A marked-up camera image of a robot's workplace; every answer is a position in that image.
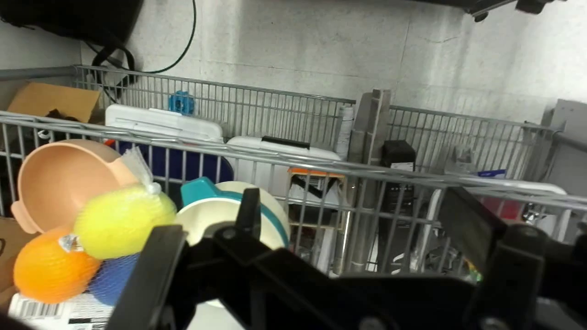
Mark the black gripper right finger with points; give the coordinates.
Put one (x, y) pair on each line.
(509, 262)

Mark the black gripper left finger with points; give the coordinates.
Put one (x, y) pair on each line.
(144, 304)

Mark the pack of plush balls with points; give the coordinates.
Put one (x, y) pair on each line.
(65, 262)

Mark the pink plastic bowl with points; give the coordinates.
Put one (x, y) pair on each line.
(56, 183)

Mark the white container lower shelf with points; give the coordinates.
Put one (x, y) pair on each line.
(163, 124)

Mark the brown cardboard box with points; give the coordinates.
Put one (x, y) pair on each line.
(45, 102)

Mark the white bowl teal handle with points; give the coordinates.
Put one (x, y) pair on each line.
(212, 208)

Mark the wire shelf rack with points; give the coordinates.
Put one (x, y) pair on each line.
(361, 181)

